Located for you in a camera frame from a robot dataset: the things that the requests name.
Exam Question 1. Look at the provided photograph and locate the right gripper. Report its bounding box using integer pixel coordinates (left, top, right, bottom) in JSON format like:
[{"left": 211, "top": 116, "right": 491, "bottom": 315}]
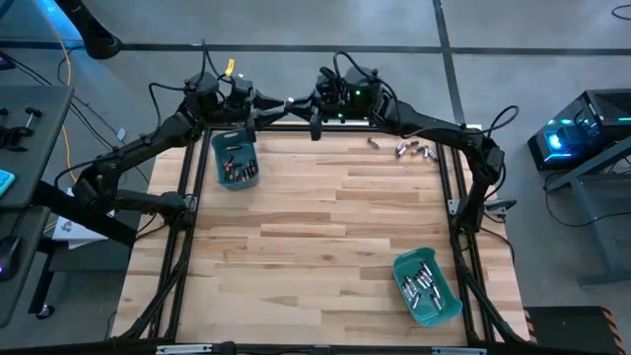
[{"left": 294, "top": 66, "right": 385, "bottom": 142}]

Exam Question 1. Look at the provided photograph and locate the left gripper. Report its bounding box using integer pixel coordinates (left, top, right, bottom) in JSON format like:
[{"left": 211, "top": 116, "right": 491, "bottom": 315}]
[{"left": 226, "top": 76, "right": 297, "bottom": 143}]

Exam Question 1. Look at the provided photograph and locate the green plastic bin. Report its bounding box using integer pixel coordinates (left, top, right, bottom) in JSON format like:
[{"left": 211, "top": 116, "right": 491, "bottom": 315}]
[{"left": 391, "top": 246, "right": 463, "bottom": 327}]

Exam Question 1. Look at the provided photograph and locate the blue-grey plastic bin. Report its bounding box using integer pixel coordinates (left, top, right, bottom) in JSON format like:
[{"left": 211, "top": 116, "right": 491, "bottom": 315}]
[{"left": 210, "top": 127, "right": 261, "bottom": 192}]

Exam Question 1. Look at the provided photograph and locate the grey side clamp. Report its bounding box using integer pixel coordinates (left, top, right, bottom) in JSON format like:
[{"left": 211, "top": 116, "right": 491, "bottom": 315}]
[{"left": 483, "top": 198, "right": 518, "bottom": 213}]

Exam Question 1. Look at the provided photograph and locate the white paper sheet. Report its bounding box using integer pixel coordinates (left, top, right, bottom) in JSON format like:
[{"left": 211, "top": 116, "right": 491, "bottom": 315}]
[{"left": 51, "top": 186, "right": 117, "bottom": 243}]

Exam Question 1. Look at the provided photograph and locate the grey desk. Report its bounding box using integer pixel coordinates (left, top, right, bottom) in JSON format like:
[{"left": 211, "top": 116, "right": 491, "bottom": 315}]
[{"left": 0, "top": 85, "right": 75, "bottom": 326}]

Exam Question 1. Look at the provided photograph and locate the black desk clamp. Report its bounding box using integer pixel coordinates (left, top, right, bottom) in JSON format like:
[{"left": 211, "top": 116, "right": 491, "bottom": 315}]
[{"left": 0, "top": 106, "right": 43, "bottom": 152}]

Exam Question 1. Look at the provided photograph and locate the black computer tower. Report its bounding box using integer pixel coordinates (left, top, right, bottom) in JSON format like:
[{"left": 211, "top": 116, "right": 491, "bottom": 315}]
[{"left": 526, "top": 88, "right": 631, "bottom": 173}]

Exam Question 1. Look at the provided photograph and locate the grey-legged workbench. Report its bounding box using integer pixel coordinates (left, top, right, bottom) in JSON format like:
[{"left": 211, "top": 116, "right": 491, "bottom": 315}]
[{"left": 544, "top": 140, "right": 631, "bottom": 288}]

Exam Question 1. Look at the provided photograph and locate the black computer mouse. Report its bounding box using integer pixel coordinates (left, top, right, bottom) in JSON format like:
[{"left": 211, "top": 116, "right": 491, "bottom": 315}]
[{"left": 0, "top": 236, "right": 24, "bottom": 283}]

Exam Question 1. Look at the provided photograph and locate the black striped floor mat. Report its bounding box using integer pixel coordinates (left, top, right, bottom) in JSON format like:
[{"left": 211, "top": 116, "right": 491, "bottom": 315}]
[{"left": 523, "top": 305, "right": 617, "bottom": 355}]

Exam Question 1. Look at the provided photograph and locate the black aluminium table frame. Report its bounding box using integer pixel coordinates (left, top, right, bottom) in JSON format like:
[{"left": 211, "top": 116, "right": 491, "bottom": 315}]
[{"left": 117, "top": 122, "right": 531, "bottom": 346}]

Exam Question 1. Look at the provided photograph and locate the black camera stand pole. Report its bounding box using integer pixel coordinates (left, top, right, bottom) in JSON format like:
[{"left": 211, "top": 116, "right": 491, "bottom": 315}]
[{"left": 52, "top": 0, "right": 123, "bottom": 61}]

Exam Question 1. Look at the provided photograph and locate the yellow cable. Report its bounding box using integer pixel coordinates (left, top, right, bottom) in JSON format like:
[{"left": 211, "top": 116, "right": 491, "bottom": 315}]
[{"left": 32, "top": 0, "right": 88, "bottom": 189}]

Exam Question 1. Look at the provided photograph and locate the silver metal bracket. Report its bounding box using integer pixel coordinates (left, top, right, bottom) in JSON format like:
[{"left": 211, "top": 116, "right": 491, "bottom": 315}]
[
  {"left": 431, "top": 347, "right": 489, "bottom": 355},
  {"left": 155, "top": 343, "right": 213, "bottom": 355}
]

